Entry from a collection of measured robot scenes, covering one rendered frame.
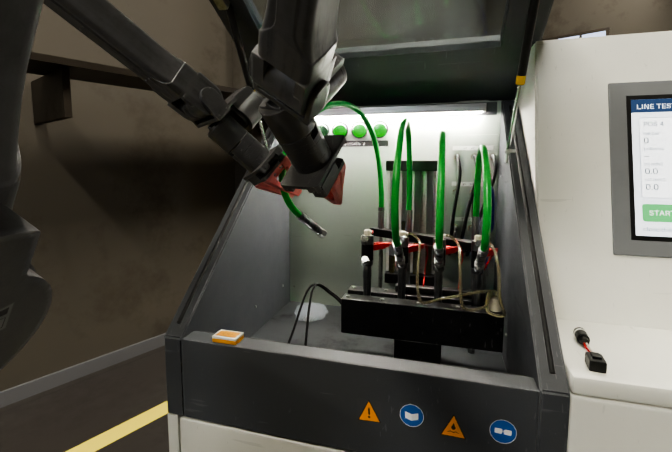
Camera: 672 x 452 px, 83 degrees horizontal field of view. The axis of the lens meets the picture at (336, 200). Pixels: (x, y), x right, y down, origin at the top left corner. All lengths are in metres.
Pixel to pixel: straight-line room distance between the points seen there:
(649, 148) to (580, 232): 0.21
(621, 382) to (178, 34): 2.93
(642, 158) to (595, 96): 0.15
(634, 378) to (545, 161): 0.42
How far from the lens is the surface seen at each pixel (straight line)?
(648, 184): 0.95
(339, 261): 1.21
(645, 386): 0.72
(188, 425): 0.91
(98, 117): 2.74
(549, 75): 0.97
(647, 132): 0.98
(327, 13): 0.36
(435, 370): 0.69
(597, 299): 0.91
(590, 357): 0.72
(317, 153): 0.51
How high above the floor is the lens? 1.29
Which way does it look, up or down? 6 degrees down
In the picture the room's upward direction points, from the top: straight up
